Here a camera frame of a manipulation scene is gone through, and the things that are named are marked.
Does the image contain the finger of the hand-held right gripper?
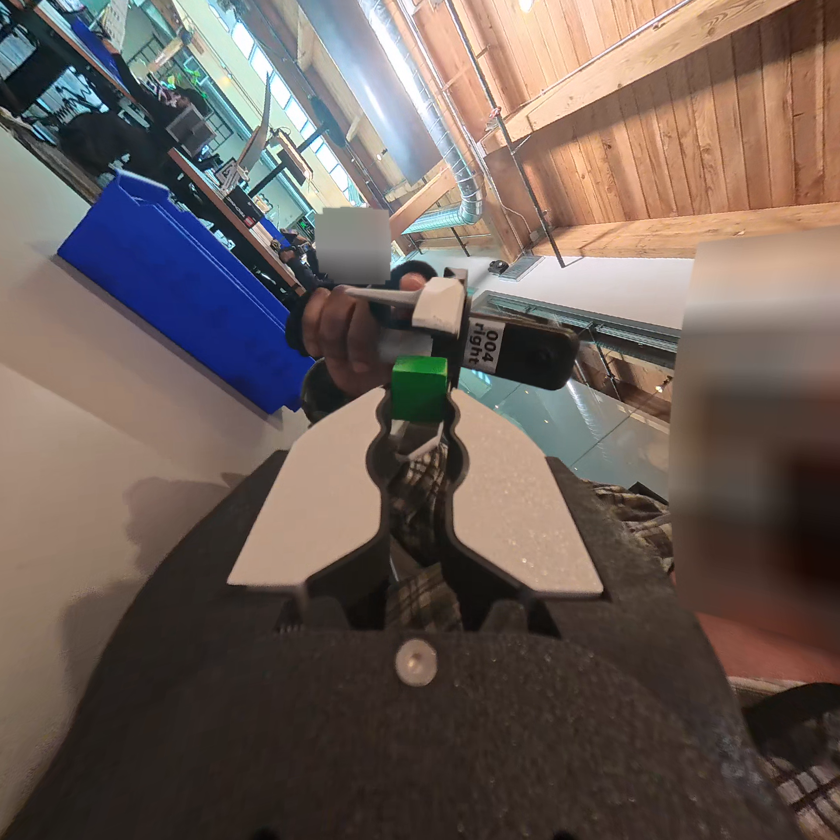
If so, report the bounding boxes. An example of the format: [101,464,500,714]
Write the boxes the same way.
[392,420,442,460]
[341,279,467,336]

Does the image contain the grey monitor on stand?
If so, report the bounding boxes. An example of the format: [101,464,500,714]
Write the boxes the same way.
[164,105,217,158]

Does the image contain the black cardboard box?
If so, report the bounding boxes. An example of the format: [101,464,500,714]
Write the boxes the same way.
[220,187,271,227]

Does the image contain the blue plastic bin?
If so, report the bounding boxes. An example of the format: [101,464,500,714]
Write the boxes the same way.
[56,169,317,416]

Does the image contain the thin metal pipe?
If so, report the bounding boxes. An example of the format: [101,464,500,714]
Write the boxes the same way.
[443,0,567,269]

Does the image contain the curved grey banner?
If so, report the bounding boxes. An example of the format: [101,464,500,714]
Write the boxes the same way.
[236,72,273,168]

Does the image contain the spiral metal ceiling duct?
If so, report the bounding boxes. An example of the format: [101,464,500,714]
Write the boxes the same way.
[357,0,487,227]

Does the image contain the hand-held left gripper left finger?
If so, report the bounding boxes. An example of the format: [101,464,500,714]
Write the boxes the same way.
[226,386,393,595]

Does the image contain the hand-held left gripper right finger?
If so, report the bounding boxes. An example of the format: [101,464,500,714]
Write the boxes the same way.
[445,392,605,599]

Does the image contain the wooden top office desk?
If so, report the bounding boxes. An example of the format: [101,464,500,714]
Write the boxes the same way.
[167,147,309,296]

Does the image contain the green wooden cube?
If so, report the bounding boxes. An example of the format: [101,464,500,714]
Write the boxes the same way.
[390,356,449,423]

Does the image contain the person's right hand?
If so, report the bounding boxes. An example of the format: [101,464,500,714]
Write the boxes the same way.
[301,272,429,396]

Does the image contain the dark rectangular ceiling duct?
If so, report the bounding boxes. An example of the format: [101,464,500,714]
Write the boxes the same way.
[295,0,447,188]

